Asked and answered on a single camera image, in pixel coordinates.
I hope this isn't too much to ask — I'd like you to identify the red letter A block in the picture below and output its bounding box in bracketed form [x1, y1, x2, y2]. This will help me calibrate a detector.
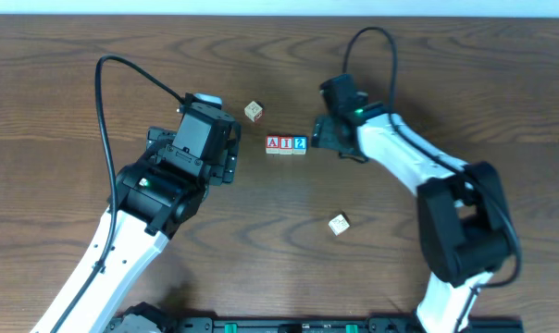
[266, 135, 280, 154]

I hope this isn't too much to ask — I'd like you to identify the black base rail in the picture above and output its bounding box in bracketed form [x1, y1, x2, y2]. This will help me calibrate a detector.
[107, 302, 526, 333]

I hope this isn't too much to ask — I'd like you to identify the blue number 2 block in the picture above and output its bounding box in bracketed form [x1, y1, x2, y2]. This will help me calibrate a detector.
[292, 136, 308, 154]

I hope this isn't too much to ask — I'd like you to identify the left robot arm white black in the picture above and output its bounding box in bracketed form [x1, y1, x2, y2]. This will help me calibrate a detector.
[34, 123, 241, 332]

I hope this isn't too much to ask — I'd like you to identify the red letter I block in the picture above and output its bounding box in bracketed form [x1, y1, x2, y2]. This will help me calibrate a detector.
[279, 137, 293, 154]

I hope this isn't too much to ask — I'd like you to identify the butterfly block red side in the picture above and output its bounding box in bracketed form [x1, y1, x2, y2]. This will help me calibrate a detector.
[244, 101, 265, 123]

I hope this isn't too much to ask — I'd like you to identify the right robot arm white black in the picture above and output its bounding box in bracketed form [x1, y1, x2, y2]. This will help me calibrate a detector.
[311, 105, 523, 332]

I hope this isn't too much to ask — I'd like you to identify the plain wooden block near front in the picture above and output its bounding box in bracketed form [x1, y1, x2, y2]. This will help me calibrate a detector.
[329, 214, 350, 236]

